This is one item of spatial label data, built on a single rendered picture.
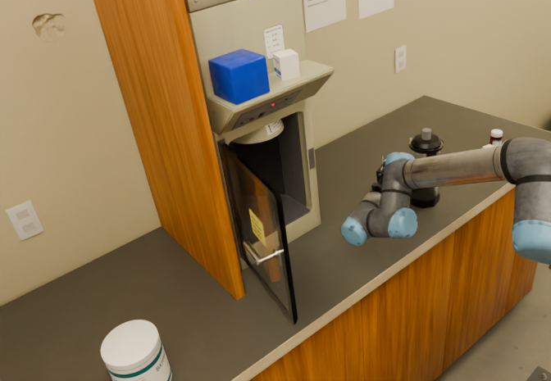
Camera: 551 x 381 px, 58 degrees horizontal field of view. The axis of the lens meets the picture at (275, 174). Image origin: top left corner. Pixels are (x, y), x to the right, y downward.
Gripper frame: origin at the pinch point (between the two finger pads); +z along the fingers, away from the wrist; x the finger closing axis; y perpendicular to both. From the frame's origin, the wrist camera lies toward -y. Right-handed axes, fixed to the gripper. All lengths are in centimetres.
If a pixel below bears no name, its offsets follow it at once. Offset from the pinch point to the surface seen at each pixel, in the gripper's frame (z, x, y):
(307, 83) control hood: -23.5, 14.9, 39.2
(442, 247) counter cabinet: 0.6, -10.2, -32.0
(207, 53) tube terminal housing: -38, 31, 53
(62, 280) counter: -82, 79, -9
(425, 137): 11.3, -0.3, 3.4
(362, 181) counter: 9.7, 24.2, -21.7
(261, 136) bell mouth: -29.2, 29.8, 23.1
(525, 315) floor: 54, -30, -122
